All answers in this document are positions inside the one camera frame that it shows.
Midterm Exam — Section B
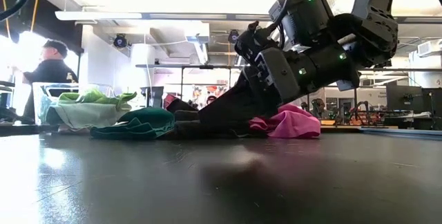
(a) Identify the floral poster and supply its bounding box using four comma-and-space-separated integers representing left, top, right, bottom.
191, 84, 229, 109

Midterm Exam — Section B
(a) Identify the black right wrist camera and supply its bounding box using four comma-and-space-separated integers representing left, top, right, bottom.
233, 20, 280, 66

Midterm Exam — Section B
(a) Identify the grey metal frame rail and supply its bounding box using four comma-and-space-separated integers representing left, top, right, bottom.
134, 64, 442, 73

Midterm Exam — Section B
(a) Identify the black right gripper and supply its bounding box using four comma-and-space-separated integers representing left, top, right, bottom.
198, 46, 314, 129

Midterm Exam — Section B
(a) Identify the black towel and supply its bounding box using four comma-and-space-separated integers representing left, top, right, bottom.
161, 109, 273, 140

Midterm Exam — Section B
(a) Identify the yellow hanging cable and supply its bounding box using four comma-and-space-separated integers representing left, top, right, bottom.
29, 0, 43, 34
0, 0, 12, 41

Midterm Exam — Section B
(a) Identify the peach towel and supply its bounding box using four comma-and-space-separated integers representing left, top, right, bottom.
57, 125, 91, 135

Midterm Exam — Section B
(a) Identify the cream towel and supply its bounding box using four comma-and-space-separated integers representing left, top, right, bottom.
46, 102, 133, 131

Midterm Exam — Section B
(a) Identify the lime green towel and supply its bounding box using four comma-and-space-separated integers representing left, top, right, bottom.
57, 88, 138, 111

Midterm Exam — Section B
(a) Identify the magenta towel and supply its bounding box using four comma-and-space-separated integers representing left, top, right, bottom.
248, 103, 322, 140

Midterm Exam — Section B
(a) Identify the round black ceiling device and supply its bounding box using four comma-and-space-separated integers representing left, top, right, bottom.
113, 32, 128, 48
227, 29, 242, 44

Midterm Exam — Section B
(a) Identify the dark green towel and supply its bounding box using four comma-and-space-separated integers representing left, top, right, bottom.
89, 106, 176, 140

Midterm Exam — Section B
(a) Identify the long ceiling light fixture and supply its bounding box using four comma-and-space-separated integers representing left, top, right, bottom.
54, 10, 143, 21

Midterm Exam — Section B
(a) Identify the white hanging cable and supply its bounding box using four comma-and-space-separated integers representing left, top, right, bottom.
143, 47, 155, 87

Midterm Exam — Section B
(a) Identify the dark office chair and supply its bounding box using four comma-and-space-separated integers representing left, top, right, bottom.
139, 85, 165, 109

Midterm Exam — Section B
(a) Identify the white air conditioner unit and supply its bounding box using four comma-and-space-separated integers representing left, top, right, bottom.
416, 39, 442, 58

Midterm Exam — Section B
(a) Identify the black monitor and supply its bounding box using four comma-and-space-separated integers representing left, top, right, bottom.
421, 87, 442, 131
385, 84, 423, 114

